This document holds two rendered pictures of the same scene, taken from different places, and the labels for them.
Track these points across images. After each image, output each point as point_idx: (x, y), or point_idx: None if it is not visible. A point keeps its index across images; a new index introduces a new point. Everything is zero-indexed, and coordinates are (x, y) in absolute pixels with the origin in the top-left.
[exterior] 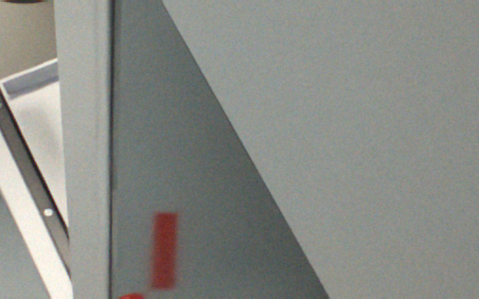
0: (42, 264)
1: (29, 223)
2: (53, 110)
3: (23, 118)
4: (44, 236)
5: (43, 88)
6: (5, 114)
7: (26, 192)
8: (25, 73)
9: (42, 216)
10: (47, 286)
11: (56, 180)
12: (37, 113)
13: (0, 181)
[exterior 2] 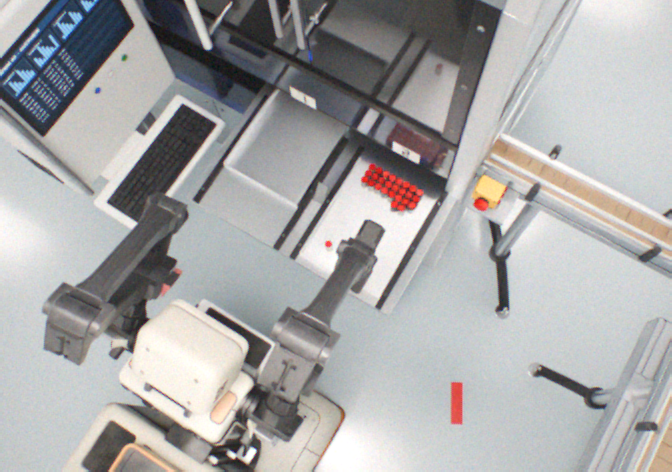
0: (429, 241)
1: (418, 255)
2: (370, 277)
3: (381, 285)
4: (419, 247)
5: (364, 287)
6: (387, 288)
7: (408, 264)
8: (368, 291)
9: (415, 249)
10: (435, 234)
11: (396, 257)
12: (376, 281)
13: (410, 275)
